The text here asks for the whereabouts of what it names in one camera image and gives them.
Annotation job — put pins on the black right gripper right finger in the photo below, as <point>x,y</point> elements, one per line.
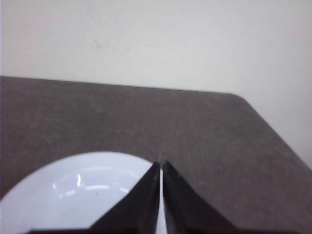
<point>186,212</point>

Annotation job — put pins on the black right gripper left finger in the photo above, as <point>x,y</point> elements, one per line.
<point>136,213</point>

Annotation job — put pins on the white plate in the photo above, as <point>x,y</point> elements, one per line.
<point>70,195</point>

